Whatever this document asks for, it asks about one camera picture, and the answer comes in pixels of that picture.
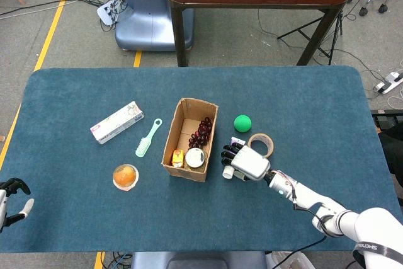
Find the white plastic bag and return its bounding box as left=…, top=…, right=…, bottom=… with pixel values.
left=266, top=251, right=312, bottom=269

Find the grey blue robot torso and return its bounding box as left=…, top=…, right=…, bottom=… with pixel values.
left=130, top=251, right=268, bottom=269

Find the black foot pedal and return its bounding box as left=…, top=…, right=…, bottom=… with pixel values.
left=370, top=110, right=403, bottom=131

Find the white power strip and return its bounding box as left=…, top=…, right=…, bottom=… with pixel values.
left=373, top=72, right=403, bottom=95

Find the purple white tube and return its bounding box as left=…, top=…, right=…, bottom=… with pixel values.
left=222, top=136, right=246, bottom=179

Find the round white lidded jar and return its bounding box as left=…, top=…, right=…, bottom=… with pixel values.
left=184, top=147, right=206, bottom=169

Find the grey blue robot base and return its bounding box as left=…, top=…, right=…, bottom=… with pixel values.
left=114, top=0, right=195, bottom=52

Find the small yellow package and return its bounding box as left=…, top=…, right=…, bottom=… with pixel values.
left=171, top=149, right=186, bottom=168

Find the teal felt table cover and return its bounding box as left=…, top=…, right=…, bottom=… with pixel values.
left=0, top=66, right=399, bottom=253

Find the dark red grape bunch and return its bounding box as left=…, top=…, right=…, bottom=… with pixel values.
left=188, top=117, right=213, bottom=149

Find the black tripod stand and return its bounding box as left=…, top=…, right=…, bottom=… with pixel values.
left=276, top=13, right=344, bottom=66

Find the yellow packing tape roll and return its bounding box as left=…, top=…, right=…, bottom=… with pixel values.
left=247, top=133, right=275, bottom=159

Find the green foam ball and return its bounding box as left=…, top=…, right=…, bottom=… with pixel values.
left=233, top=114, right=253, bottom=134

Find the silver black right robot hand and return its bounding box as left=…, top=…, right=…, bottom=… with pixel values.
left=220, top=142, right=271, bottom=182

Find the open brown cardboard box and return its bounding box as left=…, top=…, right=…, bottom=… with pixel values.
left=161, top=97, right=220, bottom=183

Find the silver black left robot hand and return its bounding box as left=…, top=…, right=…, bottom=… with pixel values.
left=0, top=177, right=35, bottom=234

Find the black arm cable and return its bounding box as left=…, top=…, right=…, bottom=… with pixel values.
left=272, top=183, right=330, bottom=269

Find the orange fruit jelly cup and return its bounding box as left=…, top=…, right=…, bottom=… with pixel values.
left=112, top=163, right=140, bottom=192

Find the white toothpaste carton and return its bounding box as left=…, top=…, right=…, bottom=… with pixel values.
left=89, top=101, right=145, bottom=145

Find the light green brush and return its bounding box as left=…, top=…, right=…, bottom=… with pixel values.
left=135, top=118, right=163, bottom=158

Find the white power adapter block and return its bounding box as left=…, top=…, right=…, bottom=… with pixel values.
left=96, top=1, right=119, bottom=26

